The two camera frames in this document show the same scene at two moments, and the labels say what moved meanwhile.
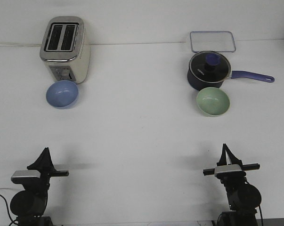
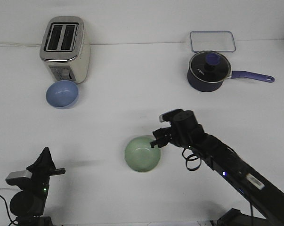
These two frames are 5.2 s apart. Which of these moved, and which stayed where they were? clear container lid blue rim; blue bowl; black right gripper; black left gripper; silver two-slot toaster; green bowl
Moved: green bowl; black right gripper
Stayed: blue bowl; black left gripper; clear container lid blue rim; silver two-slot toaster
